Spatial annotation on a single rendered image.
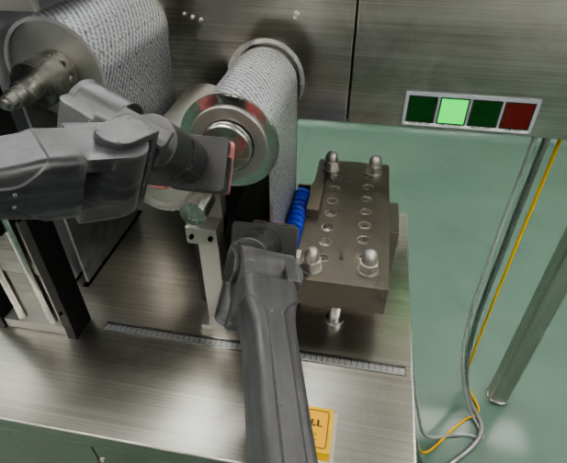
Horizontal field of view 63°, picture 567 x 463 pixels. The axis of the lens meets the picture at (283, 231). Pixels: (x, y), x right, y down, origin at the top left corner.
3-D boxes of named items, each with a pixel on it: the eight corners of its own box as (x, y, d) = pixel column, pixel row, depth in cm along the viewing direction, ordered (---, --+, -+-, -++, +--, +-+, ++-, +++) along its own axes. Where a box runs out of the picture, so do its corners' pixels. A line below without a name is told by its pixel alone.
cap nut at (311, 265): (299, 273, 78) (300, 253, 75) (301, 259, 81) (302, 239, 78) (321, 276, 77) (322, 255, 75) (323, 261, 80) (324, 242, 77)
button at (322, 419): (280, 454, 67) (279, 446, 66) (289, 410, 73) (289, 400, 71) (328, 462, 66) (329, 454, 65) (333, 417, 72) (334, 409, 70)
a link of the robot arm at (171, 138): (155, 178, 45) (183, 126, 44) (96, 145, 45) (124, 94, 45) (180, 187, 51) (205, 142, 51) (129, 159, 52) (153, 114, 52)
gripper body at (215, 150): (226, 193, 57) (209, 185, 50) (148, 185, 59) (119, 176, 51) (232, 141, 57) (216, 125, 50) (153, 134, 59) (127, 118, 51)
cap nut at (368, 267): (356, 276, 77) (358, 256, 74) (357, 262, 80) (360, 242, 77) (379, 279, 77) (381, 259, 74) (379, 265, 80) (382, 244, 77)
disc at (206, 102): (177, 173, 72) (181, 82, 63) (179, 171, 73) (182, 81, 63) (269, 196, 72) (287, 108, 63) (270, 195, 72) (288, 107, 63)
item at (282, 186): (271, 266, 82) (268, 177, 71) (292, 193, 100) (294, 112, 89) (274, 266, 82) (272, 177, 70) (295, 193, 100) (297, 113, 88)
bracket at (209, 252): (200, 331, 85) (176, 191, 66) (210, 304, 90) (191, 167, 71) (227, 334, 84) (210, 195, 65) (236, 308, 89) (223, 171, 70)
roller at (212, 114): (187, 168, 71) (191, 97, 64) (232, 100, 91) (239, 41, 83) (260, 186, 71) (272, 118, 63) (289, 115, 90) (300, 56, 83)
